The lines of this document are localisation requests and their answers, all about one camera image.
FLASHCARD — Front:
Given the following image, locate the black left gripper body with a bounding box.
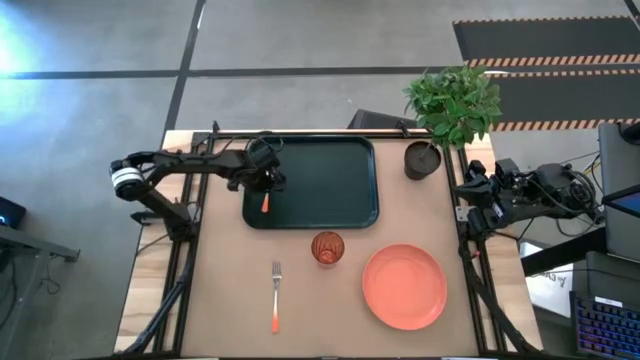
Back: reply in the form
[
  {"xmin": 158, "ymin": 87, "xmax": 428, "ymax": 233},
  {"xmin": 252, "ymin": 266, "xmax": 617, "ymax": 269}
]
[{"xmin": 227, "ymin": 166, "xmax": 287, "ymax": 193}]

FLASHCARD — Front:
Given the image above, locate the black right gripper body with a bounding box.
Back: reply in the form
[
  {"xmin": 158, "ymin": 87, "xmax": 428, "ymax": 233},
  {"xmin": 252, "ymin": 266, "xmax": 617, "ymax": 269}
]
[{"xmin": 477, "ymin": 169, "xmax": 521, "ymax": 230}]

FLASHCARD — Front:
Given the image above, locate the transparent orange plastic cup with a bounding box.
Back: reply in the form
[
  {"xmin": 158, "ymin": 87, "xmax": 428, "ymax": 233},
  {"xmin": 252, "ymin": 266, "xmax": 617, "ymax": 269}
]
[{"xmin": 310, "ymin": 230, "xmax": 346, "ymax": 267}]

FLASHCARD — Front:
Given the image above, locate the orange plastic plate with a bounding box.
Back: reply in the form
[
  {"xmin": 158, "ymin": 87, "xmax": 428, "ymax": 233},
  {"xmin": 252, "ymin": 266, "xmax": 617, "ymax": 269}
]
[{"xmin": 361, "ymin": 243, "xmax": 449, "ymax": 332}]

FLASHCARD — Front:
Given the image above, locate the dark green plastic tray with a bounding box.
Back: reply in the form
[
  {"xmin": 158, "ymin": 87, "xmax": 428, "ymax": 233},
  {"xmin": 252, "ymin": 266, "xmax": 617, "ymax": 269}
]
[{"xmin": 241, "ymin": 135, "xmax": 380, "ymax": 231}]

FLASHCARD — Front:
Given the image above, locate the dark brown plant pot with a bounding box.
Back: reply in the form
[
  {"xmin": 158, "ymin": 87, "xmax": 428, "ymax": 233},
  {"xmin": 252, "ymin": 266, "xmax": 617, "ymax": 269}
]
[{"xmin": 403, "ymin": 140, "xmax": 443, "ymax": 182}]

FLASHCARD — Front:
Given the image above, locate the green leafy plant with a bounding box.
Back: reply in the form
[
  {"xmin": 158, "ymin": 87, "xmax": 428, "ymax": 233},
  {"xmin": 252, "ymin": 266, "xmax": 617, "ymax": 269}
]
[{"xmin": 402, "ymin": 65, "xmax": 503, "ymax": 151}]

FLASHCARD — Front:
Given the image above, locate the white paper sheet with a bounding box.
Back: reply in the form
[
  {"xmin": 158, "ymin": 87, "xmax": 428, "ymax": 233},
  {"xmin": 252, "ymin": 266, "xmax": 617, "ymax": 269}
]
[{"xmin": 518, "ymin": 241, "xmax": 575, "ymax": 318}]

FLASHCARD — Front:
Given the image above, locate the black box behind table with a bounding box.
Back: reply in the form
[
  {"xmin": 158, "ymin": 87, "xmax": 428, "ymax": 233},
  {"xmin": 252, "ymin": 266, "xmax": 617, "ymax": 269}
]
[{"xmin": 347, "ymin": 108, "xmax": 419, "ymax": 131}]

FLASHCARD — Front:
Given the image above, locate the black hazard striped floor mat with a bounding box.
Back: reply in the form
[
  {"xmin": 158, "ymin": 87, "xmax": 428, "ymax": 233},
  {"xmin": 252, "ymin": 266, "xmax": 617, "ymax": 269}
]
[
  {"xmin": 483, "ymin": 68, "xmax": 640, "ymax": 133},
  {"xmin": 451, "ymin": 15, "xmax": 640, "ymax": 68}
]

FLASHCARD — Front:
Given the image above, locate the grey laptop computer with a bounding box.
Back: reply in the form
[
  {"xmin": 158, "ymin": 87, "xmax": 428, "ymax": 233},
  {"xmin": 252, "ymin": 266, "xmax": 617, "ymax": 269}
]
[{"xmin": 597, "ymin": 121, "xmax": 640, "ymax": 264}]

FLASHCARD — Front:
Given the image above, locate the backlit computer keyboard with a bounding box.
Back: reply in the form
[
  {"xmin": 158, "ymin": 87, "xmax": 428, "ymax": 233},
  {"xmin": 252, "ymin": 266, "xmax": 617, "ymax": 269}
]
[{"xmin": 569, "ymin": 290, "xmax": 640, "ymax": 360}]

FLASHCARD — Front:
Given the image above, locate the grey side desk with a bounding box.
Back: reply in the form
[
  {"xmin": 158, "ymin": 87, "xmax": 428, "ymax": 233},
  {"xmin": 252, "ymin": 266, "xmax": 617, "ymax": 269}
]
[{"xmin": 0, "ymin": 223, "xmax": 82, "ymax": 360}]

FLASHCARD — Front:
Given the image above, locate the black electronic device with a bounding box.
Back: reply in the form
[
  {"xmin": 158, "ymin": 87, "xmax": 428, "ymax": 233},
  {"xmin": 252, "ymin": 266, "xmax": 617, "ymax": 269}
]
[{"xmin": 0, "ymin": 195, "xmax": 28, "ymax": 230}]

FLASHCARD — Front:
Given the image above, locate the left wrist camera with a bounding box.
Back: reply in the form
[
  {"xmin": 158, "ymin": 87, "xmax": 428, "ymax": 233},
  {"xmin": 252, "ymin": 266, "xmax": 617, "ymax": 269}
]
[{"xmin": 246, "ymin": 138, "xmax": 282, "ymax": 170}]

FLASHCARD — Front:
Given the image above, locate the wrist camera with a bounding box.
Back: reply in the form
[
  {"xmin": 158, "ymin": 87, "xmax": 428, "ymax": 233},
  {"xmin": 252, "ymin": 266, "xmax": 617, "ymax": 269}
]
[
  {"xmin": 493, "ymin": 157, "xmax": 522, "ymax": 182},
  {"xmin": 246, "ymin": 138, "xmax": 282, "ymax": 170}
]

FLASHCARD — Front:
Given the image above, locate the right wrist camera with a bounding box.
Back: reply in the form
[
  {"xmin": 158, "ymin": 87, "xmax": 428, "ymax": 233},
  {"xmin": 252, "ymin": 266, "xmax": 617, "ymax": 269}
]
[{"xmin": 493, "ymin": 157, "xmax": 522, "ymax": 182}]

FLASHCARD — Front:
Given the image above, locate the black aluminium frame rail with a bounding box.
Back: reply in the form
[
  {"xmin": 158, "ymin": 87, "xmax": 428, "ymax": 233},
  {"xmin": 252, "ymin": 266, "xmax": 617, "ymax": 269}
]
[
  {"xmin": 443, "ymin": 142, "xmax": 506, "ymax": 354},
  {"xmin": 152, "ymin": 130, "xmax": 215, "ymax": 354},
  {"xmin": 192, "ymin": 128, "xmax": 432, "ymax": 140}
]

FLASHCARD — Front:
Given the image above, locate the black diagonal frame strut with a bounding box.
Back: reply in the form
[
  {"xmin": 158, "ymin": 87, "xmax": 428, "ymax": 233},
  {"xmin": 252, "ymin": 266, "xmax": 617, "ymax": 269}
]
[
  {"xmin": 457, "ymin": 238, "xmax": 539, "ymax": 355},
  {"xmin": 121, "ymin": 252, "xmax": 195, "ymax": 355}
]

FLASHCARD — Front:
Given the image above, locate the orange handled metal fork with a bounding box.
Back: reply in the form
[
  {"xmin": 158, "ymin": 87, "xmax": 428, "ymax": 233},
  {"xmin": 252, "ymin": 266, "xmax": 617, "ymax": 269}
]
[{"xmin": 270, "ymin": 260, "xmax": 283, "ymax": 335}]

